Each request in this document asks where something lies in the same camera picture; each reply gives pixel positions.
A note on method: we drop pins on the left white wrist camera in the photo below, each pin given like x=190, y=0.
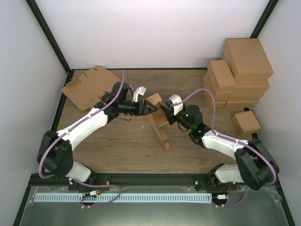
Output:
x=140, y=91

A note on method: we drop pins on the medium lower folded box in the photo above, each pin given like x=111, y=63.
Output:
x=208, y=84

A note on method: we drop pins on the medium folded box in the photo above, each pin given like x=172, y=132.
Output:
x=208, y=84
x=209, y=101
x=221, y=76

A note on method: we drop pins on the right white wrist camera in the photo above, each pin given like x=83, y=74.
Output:
x=176, y=104

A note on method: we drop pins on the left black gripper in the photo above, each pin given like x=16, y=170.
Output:
x=144, y=108

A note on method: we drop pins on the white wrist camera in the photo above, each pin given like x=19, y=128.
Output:
x=176, y=104
x=140, y=91

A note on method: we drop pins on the large folded box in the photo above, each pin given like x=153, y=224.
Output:
x=251, y=87
x=244, y=97
x=240, y=104
x=247, y=59

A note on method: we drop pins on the light blue slotted cable duct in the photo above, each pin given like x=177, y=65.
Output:
x=125, y=198

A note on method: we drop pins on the black aluminium frame rail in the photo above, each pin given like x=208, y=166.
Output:
x=198, y=181

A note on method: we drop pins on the cardboard box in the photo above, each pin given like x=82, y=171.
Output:
x=158, y=119

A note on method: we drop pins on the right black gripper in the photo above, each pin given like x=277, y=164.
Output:
x=169, y=115

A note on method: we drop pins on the large top folded box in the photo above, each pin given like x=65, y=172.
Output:
x=247, y=59

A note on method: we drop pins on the stack of cardboard blanks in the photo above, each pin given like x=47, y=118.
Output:
x=86, y=90

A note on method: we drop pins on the medium bottom folded box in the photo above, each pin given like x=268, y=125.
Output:
x=209, y=101

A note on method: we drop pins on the large bottom folded box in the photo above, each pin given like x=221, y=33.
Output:
x=240, y=104

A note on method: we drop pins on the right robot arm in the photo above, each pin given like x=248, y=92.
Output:
x=254, y=167

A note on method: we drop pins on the medium top folded box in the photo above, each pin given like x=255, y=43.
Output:
x=221, y=76

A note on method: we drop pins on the small folded box right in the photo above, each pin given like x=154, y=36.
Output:
x=245, y=123

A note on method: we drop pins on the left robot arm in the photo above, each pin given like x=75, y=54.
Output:
x=55, y=155

